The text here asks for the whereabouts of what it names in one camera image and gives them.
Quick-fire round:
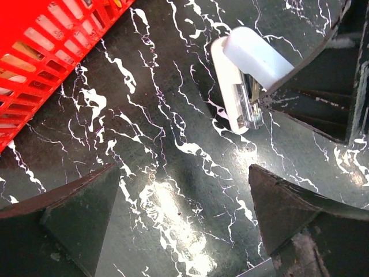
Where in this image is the red plastic basket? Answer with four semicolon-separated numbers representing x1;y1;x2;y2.
1;1;133;149

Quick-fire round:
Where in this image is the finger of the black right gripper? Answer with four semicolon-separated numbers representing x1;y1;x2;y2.
259;1;368;144

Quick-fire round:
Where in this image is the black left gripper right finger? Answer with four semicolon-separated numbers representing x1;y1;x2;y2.
248;164;368;276

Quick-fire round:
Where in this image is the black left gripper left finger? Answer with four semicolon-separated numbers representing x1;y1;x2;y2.
1;163;121;276

